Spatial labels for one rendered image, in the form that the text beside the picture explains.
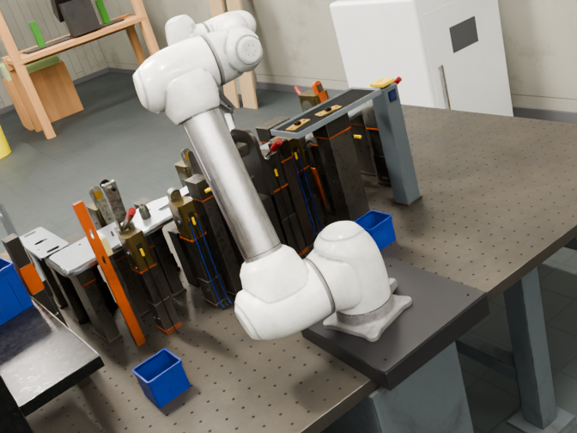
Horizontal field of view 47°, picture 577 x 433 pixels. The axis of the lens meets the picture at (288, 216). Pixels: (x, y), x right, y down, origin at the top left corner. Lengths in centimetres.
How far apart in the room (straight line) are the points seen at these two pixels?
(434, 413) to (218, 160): 89
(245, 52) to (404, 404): 97
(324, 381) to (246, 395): 21
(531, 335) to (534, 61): 285
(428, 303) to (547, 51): 312
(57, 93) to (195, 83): 804
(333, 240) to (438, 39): 261
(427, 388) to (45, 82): 824
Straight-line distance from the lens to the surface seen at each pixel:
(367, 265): 166
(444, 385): 189
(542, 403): 241
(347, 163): 220
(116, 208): 200
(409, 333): 171
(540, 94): 485
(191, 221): 204
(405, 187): 242
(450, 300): 179
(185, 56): 162
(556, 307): 302
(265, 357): 188
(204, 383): 188
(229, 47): 162
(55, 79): 959
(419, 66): 409
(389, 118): 232
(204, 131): 160
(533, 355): 227
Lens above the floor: 179
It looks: 25 degrees down
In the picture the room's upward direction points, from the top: 17 degrees counter-clockwise
